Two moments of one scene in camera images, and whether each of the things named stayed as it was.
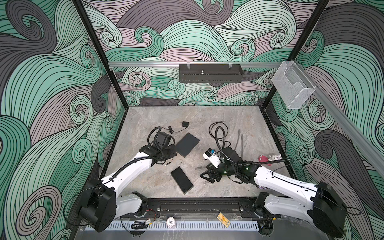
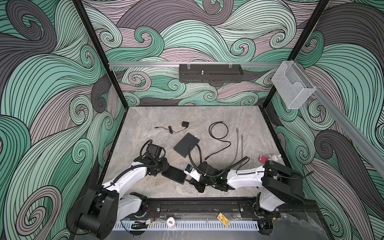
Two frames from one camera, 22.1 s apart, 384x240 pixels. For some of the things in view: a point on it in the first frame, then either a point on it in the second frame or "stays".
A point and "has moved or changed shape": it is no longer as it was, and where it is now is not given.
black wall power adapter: x=185 y=124 stays
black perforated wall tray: x=210 y=73 stays
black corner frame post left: x=104 y=62 stays
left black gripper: x=173 y=153 -> x=165 y=165
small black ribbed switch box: x=181 y=179 has moved or changed shape
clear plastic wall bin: x=292 y=85 stays
